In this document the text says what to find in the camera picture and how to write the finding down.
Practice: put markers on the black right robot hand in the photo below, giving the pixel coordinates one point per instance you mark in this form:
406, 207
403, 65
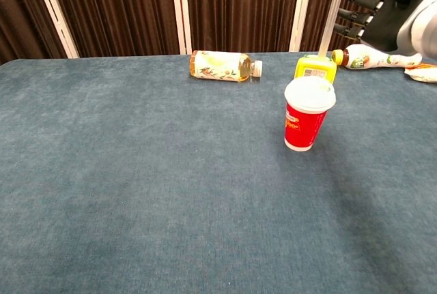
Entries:
382, 14

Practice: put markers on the translucent plastic straw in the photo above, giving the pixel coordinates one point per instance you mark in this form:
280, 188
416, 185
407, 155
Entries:
330, 14

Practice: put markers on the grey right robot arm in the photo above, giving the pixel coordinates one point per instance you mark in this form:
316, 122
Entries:
418, 21

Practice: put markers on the red paper cup white lid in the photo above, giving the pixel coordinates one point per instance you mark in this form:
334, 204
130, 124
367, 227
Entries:
305, 120

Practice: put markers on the white label bottle yellow cap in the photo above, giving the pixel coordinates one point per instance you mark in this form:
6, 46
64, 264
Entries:
365, 57

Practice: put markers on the white snack packet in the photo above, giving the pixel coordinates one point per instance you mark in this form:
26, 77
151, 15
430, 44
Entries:
422, 73

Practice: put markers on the yellow plastic box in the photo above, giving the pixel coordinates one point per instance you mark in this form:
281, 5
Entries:
315, 68

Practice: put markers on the yellow tea bottle white cap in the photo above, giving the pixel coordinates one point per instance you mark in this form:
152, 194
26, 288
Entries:
222, 66

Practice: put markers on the blue table cloth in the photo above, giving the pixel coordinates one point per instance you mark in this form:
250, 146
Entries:
170, 178

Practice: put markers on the white frame brown curtain screen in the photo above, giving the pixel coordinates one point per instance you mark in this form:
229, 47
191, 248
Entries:
239, 7

